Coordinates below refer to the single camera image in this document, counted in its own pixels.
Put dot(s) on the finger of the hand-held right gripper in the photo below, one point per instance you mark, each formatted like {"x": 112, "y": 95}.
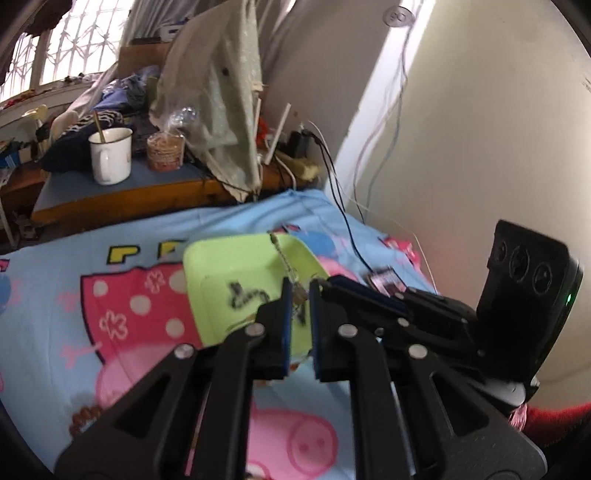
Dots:
{"x": 438, "y": 323}
{"x": 355, "y": 284}

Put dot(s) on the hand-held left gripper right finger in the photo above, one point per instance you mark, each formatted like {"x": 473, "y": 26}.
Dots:
{"x": 316, "y": 323}

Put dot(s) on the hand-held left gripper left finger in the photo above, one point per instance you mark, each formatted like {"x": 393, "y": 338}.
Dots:
{"x": 286, "y": 323}

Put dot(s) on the green plastic basket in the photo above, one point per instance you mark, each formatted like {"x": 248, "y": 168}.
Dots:
{"x": 217, "y": 258}

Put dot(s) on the person's right forearm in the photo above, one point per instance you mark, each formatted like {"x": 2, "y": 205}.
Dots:
{"x": 558, "y": 427}

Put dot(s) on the smartphone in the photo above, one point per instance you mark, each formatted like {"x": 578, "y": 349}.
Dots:
{"x": 387, "y": 281}

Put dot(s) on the beige power strip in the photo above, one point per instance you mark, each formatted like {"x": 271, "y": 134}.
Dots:
{"x": 300, "y": 166}

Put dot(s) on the black power adapter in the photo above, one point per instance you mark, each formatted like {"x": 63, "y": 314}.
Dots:
{"x": 300, "y": 143}

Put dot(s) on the white router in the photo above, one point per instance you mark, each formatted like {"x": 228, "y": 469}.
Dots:
{"x": 277, "y": 134}

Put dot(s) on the wooden desk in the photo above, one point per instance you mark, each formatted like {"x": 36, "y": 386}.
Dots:
{"x": 138, "y": 196}

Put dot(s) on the pale green cloth cover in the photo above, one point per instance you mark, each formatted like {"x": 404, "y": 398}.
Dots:
{"x": 217, "y": 92}

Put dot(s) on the white enamel mug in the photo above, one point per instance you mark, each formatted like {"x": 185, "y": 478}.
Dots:
{"x": 111, "y": 161}

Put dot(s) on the cartoon pig printed blanket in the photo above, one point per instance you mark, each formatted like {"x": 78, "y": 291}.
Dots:
{"x": 55, "y": 258}

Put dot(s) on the wooden stick in mug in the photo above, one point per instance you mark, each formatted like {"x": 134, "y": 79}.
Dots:
{"x": 99, "y": 127}

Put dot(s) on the clear suction hook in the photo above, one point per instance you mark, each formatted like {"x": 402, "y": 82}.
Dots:
{"x": 400, "y": 14}

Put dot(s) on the pile of clothes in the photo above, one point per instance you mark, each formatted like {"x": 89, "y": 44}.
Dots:
{"x": 74, "y": 138}

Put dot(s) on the cardboard box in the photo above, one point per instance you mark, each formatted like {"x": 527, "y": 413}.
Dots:
{"x": 143, "y": 57}

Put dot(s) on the blue box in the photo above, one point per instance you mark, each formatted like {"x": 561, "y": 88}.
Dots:
{"x": 9, "y": 159}

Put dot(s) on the cream small fan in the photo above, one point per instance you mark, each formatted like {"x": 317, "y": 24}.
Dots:
{"x": 37, "y": 115}

